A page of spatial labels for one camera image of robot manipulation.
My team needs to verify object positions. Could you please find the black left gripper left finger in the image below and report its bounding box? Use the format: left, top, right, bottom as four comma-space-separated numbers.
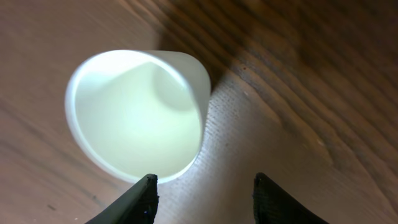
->
86, 174, 159, 224

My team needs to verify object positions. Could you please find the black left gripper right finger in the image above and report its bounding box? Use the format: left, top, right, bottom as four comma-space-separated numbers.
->
252, 172, 328, 224

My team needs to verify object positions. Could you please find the cream white cup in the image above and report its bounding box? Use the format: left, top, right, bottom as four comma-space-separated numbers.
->
65, 50, 211, 183

